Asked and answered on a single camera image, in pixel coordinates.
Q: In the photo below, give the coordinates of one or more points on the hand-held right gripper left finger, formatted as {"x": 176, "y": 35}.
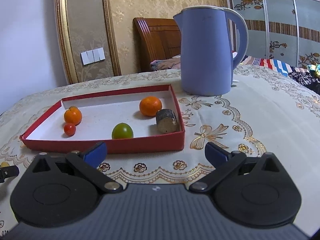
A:
{"x": 96, "y": 153}

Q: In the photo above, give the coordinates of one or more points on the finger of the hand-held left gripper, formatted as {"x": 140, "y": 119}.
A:
{"x": 11, "y": 172}

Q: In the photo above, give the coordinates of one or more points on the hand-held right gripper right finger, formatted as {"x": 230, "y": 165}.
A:
{"x": 216, "y": 155}

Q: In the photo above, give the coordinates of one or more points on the green tomato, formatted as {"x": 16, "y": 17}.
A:
{"x": 122, "y": 131}

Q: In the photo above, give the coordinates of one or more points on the red cherry tomato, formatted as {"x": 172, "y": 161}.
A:
{"x": 69, "y": 129}

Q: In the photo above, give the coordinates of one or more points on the red cardboard box tray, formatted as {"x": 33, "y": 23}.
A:
{"x": 137, "y": 145}

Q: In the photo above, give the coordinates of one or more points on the large orange mandarin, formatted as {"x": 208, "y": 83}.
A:
{"x": 150, "y": 106}

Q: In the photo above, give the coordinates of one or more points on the small orange mandarin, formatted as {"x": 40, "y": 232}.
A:
{"x": 73, "y": 116}

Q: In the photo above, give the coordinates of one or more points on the sugarcane piece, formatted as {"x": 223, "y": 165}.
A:
{"x": 167, "y": 122}

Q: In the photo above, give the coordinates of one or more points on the blue electric kettle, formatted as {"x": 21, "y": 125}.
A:
{"x": 207, "y": 55}

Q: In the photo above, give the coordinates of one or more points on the pink patterned pillow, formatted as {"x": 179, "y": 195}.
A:
{"x": 166, "y": 63}

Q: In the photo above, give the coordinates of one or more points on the striped colourful blanket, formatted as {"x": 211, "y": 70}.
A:
{"x": 275, "y": 66}

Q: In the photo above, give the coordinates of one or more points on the dark floral cloth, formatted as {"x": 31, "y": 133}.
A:
{"x": 302, "y": 78}

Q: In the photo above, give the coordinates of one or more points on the wooden bed headboard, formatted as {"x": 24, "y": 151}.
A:
{"x": 160, "y": 42}

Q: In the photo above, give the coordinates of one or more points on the green yellow cloth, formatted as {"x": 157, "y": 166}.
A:
{"x": 314, "y": 70}

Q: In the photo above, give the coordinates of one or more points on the floral sliding-door wardrobe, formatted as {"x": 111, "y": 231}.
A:
{"x": 282, "y": 10}

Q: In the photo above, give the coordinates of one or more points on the white wall light switch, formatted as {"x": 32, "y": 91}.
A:
{"x": 92, "y": 56}

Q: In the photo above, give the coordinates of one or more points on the gold wall panel frame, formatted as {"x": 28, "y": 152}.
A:
{"x": 61, "y": 30}

